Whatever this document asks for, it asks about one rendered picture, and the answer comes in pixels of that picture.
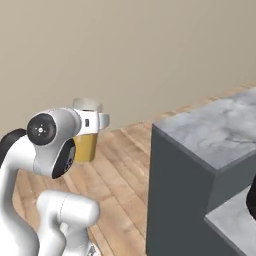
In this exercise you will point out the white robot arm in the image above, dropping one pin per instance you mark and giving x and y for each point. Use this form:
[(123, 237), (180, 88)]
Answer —
[(20, 173)]

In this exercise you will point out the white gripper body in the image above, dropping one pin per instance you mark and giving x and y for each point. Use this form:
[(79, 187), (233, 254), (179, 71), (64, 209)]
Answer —
[(103, 121)]

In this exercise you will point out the yellow cup with pale lid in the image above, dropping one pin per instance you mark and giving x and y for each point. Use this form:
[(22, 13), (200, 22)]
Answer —
[(85, 150)]

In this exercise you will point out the dark grey marble-topped counter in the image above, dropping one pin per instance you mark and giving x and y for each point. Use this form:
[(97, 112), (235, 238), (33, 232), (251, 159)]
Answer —
[(180, 200)]

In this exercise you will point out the black round object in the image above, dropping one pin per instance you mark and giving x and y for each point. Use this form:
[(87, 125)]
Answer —
[(252, 200)]

